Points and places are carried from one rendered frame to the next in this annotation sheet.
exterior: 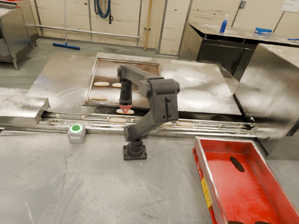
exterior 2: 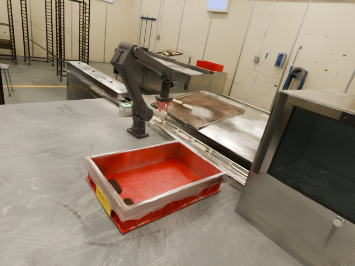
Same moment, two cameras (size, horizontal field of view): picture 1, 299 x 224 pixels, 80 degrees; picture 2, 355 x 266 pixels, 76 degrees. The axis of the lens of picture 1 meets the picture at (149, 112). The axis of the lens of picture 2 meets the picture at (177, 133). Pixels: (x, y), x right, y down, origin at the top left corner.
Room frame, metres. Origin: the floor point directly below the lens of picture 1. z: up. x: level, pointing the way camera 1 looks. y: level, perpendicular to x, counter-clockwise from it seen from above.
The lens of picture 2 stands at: (0.06, -1.10, 1.40)
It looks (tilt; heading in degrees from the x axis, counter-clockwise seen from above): 23 degrees down; 54
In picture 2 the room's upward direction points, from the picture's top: 11 degrees clockwise
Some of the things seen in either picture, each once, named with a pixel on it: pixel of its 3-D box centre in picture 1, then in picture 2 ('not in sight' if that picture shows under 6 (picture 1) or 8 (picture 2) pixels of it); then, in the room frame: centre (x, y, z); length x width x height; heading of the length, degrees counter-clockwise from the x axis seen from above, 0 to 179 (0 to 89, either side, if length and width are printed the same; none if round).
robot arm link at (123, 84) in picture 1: (126, 83); (166, 84); (0.80, 0.14, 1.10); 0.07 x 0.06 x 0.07; 26
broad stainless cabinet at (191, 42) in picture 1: (237, 61); not in sight; (3.21, -1.41, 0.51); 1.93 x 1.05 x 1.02; 99
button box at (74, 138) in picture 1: (77, 135); (125, 112); (0.63, 0.35, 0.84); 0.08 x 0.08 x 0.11; 9
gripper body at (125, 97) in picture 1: (126, 94); (164, 94); (0.80, 0.14, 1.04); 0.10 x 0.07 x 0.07; 9
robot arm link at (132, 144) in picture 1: (134, 134); (141, 114); (0.62, 0.06, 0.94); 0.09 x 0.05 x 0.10; 26
